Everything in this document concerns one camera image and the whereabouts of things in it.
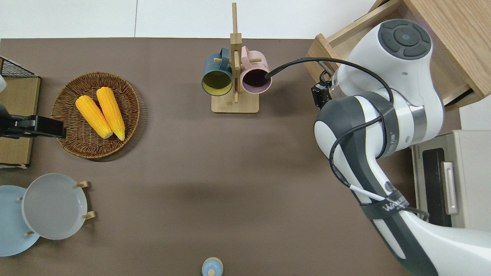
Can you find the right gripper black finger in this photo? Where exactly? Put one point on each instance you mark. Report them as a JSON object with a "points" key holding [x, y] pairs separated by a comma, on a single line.
{"points": [[321, 95]]}

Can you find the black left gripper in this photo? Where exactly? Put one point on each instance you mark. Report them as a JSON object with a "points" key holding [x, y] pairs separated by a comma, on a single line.
{"points": [[9, 126]]}

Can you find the light wooden drawer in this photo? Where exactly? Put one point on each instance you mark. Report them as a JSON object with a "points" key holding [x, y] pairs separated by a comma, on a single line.
{"points": [[345, 34]]}

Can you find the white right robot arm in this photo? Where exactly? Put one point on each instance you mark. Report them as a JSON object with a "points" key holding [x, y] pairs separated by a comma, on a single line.
{"points": [[402, 76]]}

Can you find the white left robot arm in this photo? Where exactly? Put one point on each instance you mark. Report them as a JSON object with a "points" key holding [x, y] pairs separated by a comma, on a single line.
{"points": [[2, 83]]}

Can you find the woven wicker basket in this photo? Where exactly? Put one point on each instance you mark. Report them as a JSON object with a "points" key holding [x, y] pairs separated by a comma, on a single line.
{"points": [[76, 145]]}

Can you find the yellow corn cob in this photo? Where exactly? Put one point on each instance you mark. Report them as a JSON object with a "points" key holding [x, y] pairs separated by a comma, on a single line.
{"points": [[111, 113], [94, 117]]}

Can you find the wooden plate rack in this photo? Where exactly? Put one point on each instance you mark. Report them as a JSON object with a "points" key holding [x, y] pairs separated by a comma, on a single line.
{"points": [[85, 184]]}

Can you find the pink mug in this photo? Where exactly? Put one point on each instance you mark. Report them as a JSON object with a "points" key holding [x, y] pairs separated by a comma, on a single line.
{"points": [[251, 63]]}

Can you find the grey plate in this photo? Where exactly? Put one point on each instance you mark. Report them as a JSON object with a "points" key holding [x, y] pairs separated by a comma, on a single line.
{"points": [[53, 207]]}

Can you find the wooden mug stand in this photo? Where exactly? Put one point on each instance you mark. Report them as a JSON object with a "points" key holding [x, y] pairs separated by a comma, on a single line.
{"points": [[236, 103]]}

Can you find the light blue plate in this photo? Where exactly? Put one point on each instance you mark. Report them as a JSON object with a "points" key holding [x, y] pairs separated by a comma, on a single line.
{"points": [[11, 230]]}

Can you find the dark blue mug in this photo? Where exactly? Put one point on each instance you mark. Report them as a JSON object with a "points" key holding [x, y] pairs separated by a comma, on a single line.
{"points": [[215, 67]]}

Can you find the brown table mat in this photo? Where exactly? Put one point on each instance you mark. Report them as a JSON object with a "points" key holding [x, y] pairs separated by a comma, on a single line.
{"points": [[191, 172]]}

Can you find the oak wooden cabinet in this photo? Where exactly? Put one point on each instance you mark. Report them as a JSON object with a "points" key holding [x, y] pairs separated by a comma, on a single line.
{"points": [[460, 30]]}

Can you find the white toaster oven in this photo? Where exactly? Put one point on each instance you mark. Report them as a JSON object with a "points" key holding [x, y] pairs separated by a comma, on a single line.
{"points": [[472, 172]]}

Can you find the light blue jar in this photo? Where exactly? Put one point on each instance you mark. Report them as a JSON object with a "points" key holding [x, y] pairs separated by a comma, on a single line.
{"points": [[212, 266]]}

